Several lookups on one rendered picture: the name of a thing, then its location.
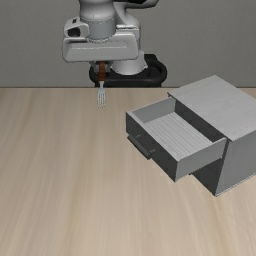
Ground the grey cabinet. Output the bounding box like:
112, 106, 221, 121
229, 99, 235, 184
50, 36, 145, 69
167, 74, 256, 197

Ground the grey open drawer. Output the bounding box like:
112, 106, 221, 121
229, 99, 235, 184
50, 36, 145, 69
125, 96, 228, 183

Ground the brown-handled silver fork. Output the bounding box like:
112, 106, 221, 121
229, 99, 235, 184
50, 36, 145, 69
97, 61, 108, 108

